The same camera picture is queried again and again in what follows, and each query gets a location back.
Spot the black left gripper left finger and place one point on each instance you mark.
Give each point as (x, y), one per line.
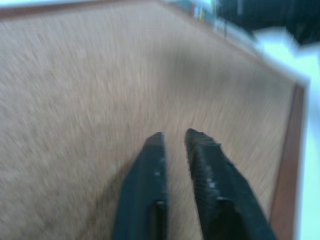
(140, 190)

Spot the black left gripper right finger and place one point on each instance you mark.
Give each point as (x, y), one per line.
(220, 197)

